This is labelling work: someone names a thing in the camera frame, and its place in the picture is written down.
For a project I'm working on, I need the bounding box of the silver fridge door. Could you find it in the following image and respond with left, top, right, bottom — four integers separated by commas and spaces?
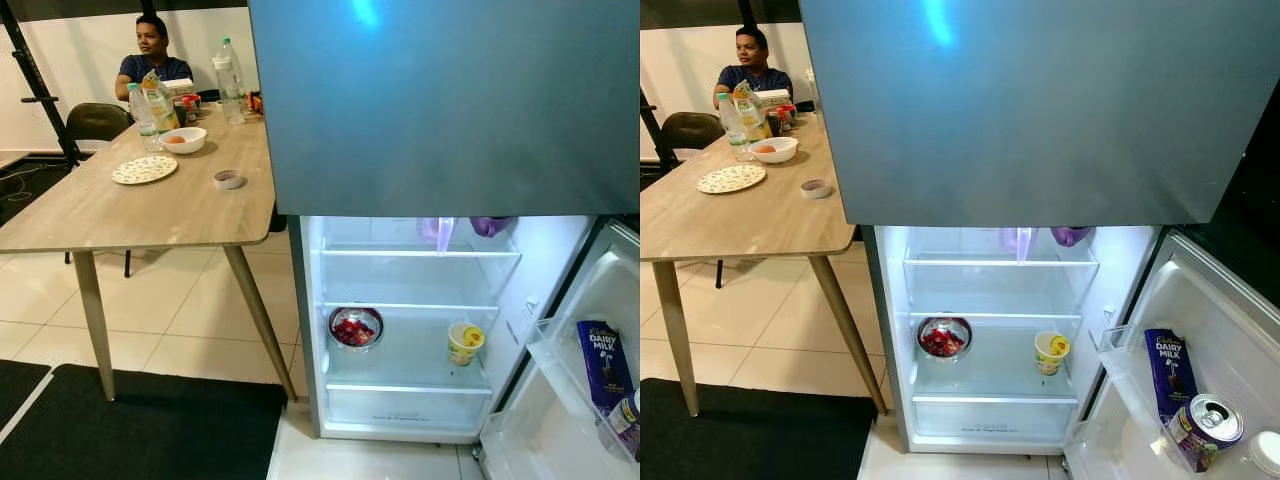
1062, 228, 1280, 480
478, 218, 641, 480

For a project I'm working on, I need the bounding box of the yellow instant noodle cup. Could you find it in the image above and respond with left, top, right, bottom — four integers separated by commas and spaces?
1034, 331, 1072, 377
447, 321, 487, 368

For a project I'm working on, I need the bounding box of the wooden dining table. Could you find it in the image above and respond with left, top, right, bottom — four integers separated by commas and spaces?
640, 110, 891, 418
0, 100, 301, 403

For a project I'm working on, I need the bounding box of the floral print plate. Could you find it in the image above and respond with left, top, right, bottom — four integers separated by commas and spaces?
111, 155, 179, 186
696, 164, 767, 195

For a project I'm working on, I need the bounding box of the black chair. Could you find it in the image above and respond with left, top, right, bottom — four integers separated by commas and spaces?
660, 112, 726, 289
62, 102, 134, 279

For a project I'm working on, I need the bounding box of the purple Dairy Milk carton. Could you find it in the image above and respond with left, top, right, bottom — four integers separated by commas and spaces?
576, 320, 635, 416
1144, 328, 1201, 426

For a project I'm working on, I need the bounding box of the small water bottle teal cap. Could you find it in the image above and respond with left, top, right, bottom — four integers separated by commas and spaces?
718, 92, 753, 163
126, 82, 161, 153

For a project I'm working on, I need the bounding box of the Deel Fresh juice carton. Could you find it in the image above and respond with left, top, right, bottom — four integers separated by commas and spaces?
140, 70, 183, 134
732, 80, 773, 143

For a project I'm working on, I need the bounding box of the white ceramic bowl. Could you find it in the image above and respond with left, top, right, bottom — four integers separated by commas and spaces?
160, 126, 208, 155
748, 136, 799, 165

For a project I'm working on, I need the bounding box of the purple drink can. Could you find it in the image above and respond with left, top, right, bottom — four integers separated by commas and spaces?
605, 390, 641, 463
1165, 393, 1246, 474

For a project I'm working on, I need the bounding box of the man in dark blue shirt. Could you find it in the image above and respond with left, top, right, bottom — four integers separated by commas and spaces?
712, 25, 796, 109
115, 13, 196, 101

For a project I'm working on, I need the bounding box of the black floor mat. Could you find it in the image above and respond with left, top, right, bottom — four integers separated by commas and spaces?
0, 358, 53, 433
640, 378, 879, 480
25, 362, 289, 480

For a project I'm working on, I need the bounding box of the grey freezer door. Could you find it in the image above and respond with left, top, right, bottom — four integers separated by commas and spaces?
798, 0, 1280, 229
247, 0, 641, 219

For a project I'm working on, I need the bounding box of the steel bowl of red berries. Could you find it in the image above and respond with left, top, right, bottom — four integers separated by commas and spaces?
917, 316, 974, 363
328, 306, 385, 353

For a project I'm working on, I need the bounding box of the light purple plastic cup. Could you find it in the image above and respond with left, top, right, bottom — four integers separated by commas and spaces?
1000, 227, 1036, 264

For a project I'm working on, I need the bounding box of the tall clear bottle white cap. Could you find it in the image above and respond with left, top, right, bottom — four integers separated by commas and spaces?
211, 55, 247, 126

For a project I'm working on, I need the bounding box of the black metal rack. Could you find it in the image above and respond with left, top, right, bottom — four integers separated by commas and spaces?
0, 0, 83, 169

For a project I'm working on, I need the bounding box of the white plastic bottle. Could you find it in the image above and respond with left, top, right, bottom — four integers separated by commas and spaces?
1248, 430, 1280, 478

